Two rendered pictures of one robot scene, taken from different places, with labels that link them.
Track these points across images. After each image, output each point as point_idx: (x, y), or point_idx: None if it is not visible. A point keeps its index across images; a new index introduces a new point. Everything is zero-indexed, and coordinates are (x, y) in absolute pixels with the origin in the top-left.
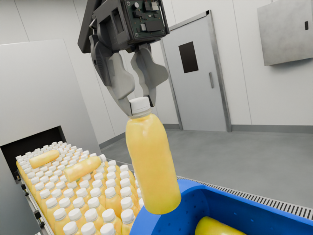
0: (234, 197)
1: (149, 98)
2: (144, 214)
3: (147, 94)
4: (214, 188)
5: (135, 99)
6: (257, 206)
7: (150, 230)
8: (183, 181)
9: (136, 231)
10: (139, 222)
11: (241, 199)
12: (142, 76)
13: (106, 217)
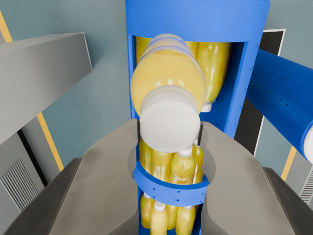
0: (236, 83)
1: (197, 138)
2: (159, 10)
3: (200, 143)
4: (247, 53)
5: (173, 123)
6: (229, 105)
7: (150, 33)
8: (240, 15)
9: (142, 10)
10: (150, 8)
11: (234, 91)
12: (211, 179)
13: None
